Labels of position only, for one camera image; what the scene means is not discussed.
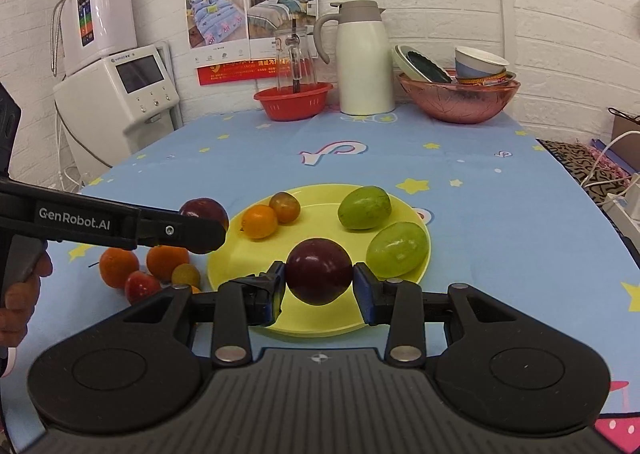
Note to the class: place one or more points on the large orange tangerine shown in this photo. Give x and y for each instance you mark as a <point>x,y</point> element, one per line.
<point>116,265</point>

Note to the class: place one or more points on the green plum upper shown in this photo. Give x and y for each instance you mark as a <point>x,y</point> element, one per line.
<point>365,208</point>

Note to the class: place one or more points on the small orange in plate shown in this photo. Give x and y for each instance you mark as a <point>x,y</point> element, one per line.
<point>259,222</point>

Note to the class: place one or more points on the red plastic basket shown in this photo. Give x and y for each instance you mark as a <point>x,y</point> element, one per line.
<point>285,105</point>

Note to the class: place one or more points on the white blue bowl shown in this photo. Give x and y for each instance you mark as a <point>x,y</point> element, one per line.
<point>476,63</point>

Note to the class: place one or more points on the white water dispenser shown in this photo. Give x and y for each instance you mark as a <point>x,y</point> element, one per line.
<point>117,106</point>

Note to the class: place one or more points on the yellow oval plate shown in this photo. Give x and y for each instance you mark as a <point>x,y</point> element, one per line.
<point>240,256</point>

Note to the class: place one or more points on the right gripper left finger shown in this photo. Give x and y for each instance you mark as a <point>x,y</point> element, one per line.
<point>242,303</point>

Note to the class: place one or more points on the white power adapter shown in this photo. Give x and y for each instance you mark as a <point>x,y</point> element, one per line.
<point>623,209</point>

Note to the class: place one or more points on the cardboard box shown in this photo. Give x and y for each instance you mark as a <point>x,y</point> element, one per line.
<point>627,148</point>

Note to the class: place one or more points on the green plum lower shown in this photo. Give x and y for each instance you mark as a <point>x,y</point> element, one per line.
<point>397,250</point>

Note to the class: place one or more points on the white wall appliance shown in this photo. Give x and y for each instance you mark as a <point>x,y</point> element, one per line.
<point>92,29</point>

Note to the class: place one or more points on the pink glass bowl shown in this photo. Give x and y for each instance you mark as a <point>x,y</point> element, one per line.
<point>461,104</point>

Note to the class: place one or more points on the green tilted plate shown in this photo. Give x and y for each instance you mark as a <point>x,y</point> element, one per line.
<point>418,67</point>

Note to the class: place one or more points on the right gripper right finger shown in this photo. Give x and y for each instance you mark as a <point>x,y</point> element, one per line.
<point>398,304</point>

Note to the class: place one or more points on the red tomato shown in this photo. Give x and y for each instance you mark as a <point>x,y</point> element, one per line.
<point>140,285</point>

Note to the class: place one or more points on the large tangerine with stem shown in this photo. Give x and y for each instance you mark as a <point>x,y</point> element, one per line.
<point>162,260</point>

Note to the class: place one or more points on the white thermos jug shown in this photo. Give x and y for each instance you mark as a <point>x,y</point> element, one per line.
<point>363,57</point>

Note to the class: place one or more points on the left human hand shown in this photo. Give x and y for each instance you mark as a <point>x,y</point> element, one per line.
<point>20,302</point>

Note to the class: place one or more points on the dark plum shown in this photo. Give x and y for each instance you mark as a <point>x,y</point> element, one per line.
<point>207,208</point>
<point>318,271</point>

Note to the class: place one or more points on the clear glass bottle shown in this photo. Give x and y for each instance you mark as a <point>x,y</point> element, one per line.
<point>295,69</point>

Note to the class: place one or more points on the reddish brown small fruit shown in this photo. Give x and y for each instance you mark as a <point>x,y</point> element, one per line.
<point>285,206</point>

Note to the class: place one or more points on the bedding wall poster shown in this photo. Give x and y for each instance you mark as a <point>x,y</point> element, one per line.
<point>239,40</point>

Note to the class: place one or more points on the brown longan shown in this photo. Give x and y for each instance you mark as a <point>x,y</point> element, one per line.
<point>186,274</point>

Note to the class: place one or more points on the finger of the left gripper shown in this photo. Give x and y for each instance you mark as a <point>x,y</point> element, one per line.
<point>160,227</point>

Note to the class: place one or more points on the green plum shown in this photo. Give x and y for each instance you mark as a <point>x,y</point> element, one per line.
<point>365,208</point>
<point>397,250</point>

